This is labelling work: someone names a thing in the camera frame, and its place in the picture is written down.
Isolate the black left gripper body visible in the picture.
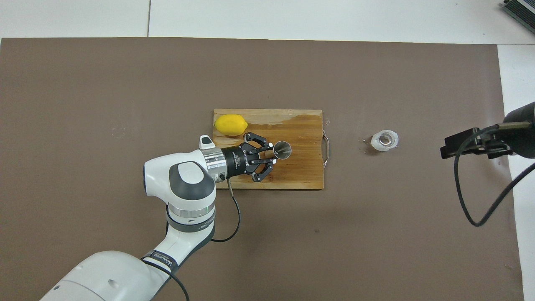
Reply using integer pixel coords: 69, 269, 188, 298
224, 144, 254, 176

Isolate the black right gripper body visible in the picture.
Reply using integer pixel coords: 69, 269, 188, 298
504, 102, 535, 159

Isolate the steel double jigger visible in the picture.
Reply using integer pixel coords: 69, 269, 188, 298
273, 141, 292, 161

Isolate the clear plastic cup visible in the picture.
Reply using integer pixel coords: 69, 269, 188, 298
370, 130, 399, 152

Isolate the yellow lemon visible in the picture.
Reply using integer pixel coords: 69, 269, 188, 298
214, 114, 248, 137

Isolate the wooden cutting board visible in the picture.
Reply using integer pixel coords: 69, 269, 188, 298
211, 109, 331, 190

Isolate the grey ribbed metal device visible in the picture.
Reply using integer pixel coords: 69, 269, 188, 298
502, 0, 535, 23

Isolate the brown paper table mat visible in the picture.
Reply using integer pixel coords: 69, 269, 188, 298
0, 37, 525, 301

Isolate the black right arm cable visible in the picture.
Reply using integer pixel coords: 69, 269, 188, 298
454, 121, 535, 227

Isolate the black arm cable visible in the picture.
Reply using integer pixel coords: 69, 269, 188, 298
140, 178, 242, 301
454, 121, 535, 227

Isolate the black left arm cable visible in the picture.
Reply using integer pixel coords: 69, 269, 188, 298
140, 178, 242, 301

